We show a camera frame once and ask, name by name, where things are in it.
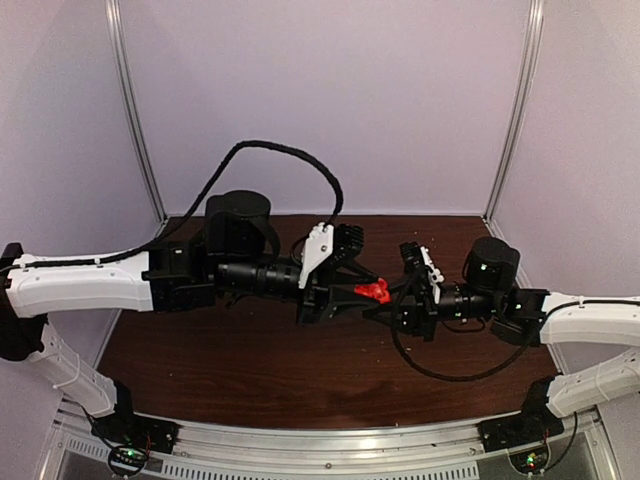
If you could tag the front aluminium rail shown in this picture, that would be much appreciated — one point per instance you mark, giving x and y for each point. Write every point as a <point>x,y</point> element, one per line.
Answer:
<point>450,450</point>

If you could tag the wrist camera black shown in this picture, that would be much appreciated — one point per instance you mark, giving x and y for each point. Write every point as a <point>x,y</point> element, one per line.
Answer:
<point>328,248</point>
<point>428,277</point>

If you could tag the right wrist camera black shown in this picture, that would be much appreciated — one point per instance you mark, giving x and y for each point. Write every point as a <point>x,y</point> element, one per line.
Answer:
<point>428,277</point>

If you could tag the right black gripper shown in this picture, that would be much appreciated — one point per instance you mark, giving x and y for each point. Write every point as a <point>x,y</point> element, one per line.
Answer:
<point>418,313</point>

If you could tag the aluminium frame post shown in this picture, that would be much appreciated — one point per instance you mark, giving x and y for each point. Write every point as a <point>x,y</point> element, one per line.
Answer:
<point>132,115</point>
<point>529,60</point>

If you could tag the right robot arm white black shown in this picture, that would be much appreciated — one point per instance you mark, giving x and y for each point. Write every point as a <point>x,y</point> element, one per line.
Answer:
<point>523,317</point>

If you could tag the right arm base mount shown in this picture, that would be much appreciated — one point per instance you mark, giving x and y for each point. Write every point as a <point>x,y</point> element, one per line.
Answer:
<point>518,430</point>

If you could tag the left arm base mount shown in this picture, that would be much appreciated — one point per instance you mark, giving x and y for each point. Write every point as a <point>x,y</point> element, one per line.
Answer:
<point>142,432</point>

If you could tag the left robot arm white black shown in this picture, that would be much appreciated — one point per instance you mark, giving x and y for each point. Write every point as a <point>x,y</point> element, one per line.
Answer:
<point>235,254</point>

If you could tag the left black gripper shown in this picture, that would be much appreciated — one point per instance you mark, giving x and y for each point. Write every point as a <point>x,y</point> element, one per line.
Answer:
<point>317,294</point>

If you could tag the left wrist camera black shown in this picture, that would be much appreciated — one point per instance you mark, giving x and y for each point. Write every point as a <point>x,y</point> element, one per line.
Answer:
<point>328,248</point>

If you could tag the right aluminium frame post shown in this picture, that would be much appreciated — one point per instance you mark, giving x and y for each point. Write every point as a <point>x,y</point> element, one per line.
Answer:
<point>529,60</point>

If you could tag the orange round case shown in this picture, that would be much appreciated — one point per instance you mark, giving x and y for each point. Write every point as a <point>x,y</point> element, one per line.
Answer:
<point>378,291</point>

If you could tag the left aluminium frame post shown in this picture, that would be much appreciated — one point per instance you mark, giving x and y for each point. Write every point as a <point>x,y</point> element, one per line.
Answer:
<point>132,115</point>

